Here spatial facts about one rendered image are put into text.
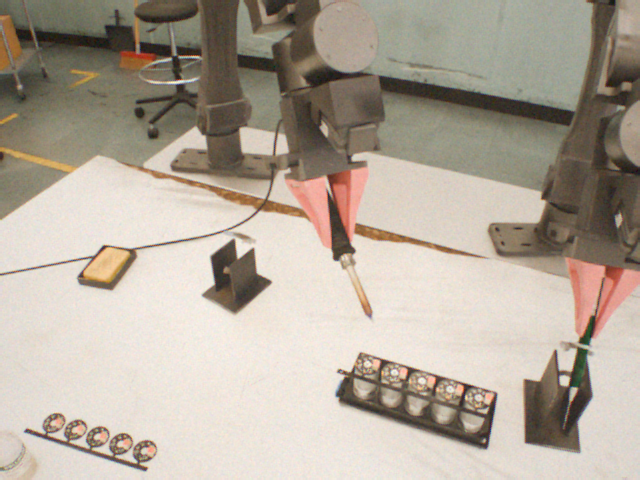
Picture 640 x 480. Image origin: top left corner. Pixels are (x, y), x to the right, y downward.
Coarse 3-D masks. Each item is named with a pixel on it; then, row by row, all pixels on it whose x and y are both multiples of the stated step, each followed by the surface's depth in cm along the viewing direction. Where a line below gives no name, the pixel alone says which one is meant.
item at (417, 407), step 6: (420, 378) 49; (420, 384) 49; (408, 390) 50; (414, 390) 49; (408, 396) 50; (408, 402) 50; (414, 402) 50; (420, 402) 49; (426, 402) 50; (408, 408) 51; (414, 408) 50; (420, 408) 50; (426, 408) 51; (414, 414) 51; (420, 414) 51
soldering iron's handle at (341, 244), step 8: (328, 192) 53; (328, 200) 52; (328, 208) 52; (336, 208) 53; (336, 216) 52; (336, 224) 51; (336, 232) 51; (344, 232) 51; (336, 240) 51; (344, 240) 51; (336, 248) 50; (344, 248) 50; (352, 248) 50; (336, 256) 50
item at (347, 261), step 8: (344, 256) 50; (352, 256) 51; (344, 264) 50; (352, 264) 50; (352, 272) 50; (352, 280) 50; (360, 288) 49; (360, 296) 49; (368, 304) 49; (368, 312) 48
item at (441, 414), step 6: (450, 390) 48; (438, 396) 48; (450, 402) 48; (456, 402) 48; (432, 408) 50; (438, 408) 49; (444, 408) 48; (450, 408) 48; (432, 414) 50; (438, 414) 49; (444, 414) 49; (450, 414) 49; (438, 420) 50; (444, 420) 50; (450, 420) 50
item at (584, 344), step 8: (600, 288) 45; (600, 296) 46; (592, 312) 45; (592, 320) 46; (592, 328) 46; (584, 336) 46; (576, 344) 46; (584, 344) 46; (576, 352) 47; (584, 352) 46; (576, 360) 47; (584, 360) 46; (576, 368) 46; (576, 376) 46; (568, 384) 47; (576, 384) 46
